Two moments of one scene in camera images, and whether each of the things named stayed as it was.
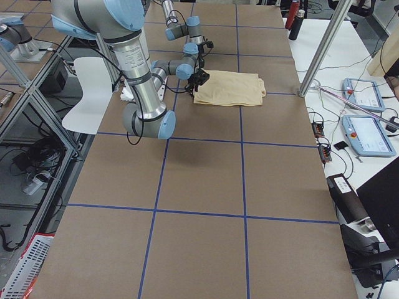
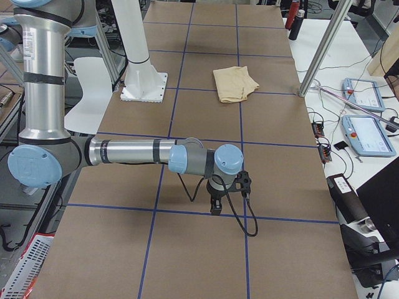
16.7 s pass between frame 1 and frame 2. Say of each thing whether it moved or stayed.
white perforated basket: stayed
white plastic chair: stayed
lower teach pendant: stayed
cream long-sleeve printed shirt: moved
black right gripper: moved
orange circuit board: stayed
